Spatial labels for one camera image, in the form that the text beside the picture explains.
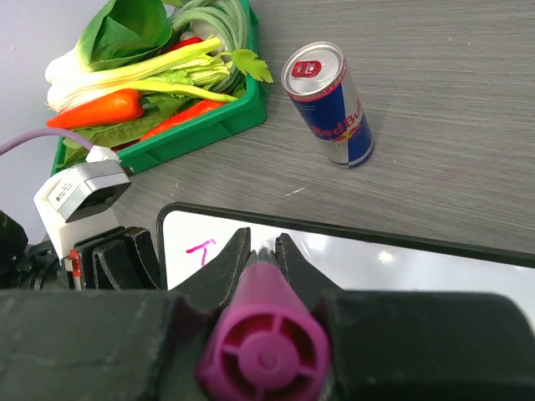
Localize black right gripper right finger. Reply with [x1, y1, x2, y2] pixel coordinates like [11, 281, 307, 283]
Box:
[275, 234, 534, 400]

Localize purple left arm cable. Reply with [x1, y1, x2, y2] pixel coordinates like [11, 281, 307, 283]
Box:
[0, 128, 95, 158]

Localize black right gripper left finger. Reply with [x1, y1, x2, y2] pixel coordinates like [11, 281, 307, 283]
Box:
[1, 228, 251, 400]

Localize orange carrot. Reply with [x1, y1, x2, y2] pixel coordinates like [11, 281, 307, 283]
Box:
[46, 89, 144, 129]

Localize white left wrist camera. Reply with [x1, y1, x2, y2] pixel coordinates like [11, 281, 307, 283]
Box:
[33, 146, 131, 260]

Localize green celery stalks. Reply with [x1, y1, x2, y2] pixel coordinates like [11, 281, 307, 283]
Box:
[47, 35, 273, 113]

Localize bok choy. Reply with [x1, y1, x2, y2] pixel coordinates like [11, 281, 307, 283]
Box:
[44, 0, 172, 84]

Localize green long beans bundle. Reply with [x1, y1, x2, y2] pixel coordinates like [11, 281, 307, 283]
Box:
[169, 1, 257, 97]

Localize white whiteboard black frame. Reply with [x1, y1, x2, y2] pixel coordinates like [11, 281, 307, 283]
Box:
[157, 202, 534, 297]

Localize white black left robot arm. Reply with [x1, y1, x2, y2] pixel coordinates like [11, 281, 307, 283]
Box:
[1, 213, 162, 291]

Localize pink capped white marker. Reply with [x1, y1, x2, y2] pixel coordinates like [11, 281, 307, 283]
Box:
[196, 247, 330, 400]

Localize green plastic tray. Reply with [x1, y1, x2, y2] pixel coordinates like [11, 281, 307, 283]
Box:
[50, 0, 268, 176]

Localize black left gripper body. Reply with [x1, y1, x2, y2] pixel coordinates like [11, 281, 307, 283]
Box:
[62, 226, 162, 291]

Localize red chili pepper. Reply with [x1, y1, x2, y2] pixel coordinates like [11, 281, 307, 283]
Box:
[131, 52, 232, 142]

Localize Red Bull can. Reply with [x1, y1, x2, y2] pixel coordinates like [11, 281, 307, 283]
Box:
[281, 42, 374, 168]

